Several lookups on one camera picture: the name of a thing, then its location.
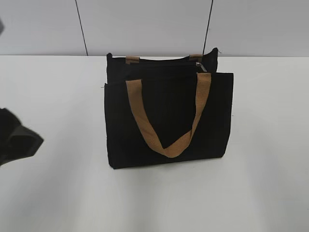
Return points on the silver zipper pull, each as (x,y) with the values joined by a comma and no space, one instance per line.
(200,68)

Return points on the black tote bag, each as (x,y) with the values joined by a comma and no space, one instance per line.
(164,111)

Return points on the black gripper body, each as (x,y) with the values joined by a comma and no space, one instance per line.
(16,141)

